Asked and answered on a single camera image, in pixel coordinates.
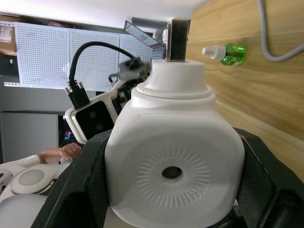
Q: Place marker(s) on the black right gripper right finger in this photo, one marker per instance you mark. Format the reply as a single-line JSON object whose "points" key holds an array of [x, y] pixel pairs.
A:
{"points": [[268, 180]]}

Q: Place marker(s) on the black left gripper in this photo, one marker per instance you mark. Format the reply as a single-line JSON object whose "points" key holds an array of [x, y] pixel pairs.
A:
{"points": [[127, 91]]}

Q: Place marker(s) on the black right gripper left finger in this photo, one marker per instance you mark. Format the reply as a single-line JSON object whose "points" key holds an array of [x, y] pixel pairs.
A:
{"points": [[78, 185]]}

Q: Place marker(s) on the white mosquito repellent heater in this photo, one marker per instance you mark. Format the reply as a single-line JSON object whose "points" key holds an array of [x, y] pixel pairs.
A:
{"points": [[175, 133]]}

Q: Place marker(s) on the green liquid bottle white cap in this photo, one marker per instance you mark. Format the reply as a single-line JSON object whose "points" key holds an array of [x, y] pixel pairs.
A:
{"points": [[231, 54]]}

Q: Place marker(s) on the person's bare hand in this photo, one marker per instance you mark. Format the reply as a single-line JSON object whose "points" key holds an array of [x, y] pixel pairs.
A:
{"points": [[71, 150]]}

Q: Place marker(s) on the white pegboard panel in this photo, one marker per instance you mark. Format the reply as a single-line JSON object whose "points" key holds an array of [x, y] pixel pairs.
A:
{"points": [[133, 47], [95, 64], [41, 54]]}

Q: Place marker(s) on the white robot body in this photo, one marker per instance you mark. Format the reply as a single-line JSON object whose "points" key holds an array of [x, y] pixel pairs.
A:
{"points": [[28, 180]]}

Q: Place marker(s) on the grey LED panel lamp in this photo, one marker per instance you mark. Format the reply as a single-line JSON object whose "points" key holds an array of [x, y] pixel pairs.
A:
{"points": [[142, 34]]}

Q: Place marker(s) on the grey cabinet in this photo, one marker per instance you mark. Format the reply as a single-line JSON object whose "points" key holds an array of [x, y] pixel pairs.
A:
{"points": [[28, 118]]}

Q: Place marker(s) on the brown cardboard box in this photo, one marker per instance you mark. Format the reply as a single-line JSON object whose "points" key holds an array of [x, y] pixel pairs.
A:
{"points": [[7, 39]]}

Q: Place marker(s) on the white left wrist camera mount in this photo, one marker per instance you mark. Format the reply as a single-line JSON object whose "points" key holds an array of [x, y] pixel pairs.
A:
{"points": [[80, 136]]}

